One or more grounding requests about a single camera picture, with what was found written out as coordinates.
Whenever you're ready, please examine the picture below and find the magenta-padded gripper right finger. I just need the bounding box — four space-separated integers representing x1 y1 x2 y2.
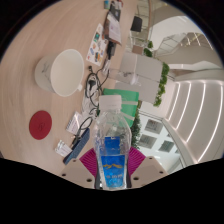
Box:
127 146 168 188

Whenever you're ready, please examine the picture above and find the colourful sticker sheet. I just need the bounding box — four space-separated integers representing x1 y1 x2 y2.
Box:
85 22 109 68

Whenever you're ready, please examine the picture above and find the black cable bundle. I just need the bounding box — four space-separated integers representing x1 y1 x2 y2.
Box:
69 64 112 148

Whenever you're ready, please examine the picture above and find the white cabinet topped with plants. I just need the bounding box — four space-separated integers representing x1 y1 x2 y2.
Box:
118 51 171 108

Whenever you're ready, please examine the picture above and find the black power adapter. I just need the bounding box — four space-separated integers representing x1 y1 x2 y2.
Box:
106 41 117 61

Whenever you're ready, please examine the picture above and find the white printed card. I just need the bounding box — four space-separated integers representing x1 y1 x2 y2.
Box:
65 111 85 135

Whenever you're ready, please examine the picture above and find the clear plastic tumbler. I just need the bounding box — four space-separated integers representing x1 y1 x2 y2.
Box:
108 67 140 86

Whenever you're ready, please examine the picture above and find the flat round red coaster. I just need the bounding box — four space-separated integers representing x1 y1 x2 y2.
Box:
28 110 53 141

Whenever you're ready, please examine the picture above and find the clear blue-labelled water bottle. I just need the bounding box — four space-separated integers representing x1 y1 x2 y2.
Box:
92 94 132 191

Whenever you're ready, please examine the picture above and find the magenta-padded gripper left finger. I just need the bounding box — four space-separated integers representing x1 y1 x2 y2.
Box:
59 148 100 188

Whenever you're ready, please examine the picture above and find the white ceramic mug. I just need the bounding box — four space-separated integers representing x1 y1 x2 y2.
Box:
34 48 85 98

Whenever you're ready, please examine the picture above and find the small white card box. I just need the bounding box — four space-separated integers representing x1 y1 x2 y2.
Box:
54 139 73 158

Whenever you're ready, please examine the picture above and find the black chair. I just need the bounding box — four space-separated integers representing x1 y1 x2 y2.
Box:
130 15 144 34

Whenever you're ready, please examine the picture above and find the wooden planter with green plants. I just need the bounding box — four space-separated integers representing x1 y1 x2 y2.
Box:
131 39 155 58

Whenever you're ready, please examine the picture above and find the open brown notebook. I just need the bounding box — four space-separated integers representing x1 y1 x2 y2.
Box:
102 11 124 46

